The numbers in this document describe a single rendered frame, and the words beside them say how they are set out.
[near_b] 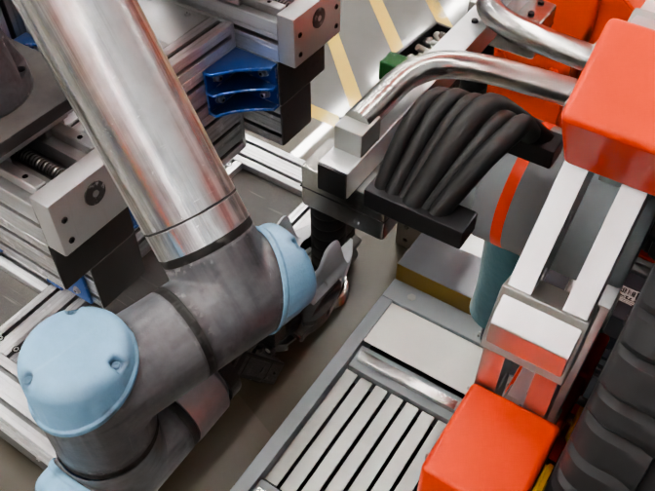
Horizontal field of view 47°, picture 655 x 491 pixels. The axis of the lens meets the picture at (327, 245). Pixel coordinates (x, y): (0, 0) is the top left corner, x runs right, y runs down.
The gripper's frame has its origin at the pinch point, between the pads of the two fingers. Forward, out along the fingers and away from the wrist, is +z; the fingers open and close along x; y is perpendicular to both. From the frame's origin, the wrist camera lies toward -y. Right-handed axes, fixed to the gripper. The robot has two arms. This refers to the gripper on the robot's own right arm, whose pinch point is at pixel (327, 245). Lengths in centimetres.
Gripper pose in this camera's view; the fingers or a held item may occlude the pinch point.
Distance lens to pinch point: 77.7
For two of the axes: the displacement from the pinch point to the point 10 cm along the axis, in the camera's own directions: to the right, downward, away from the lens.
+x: -8.4, -4.1, 3.7
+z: 5.5, -6.2, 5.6
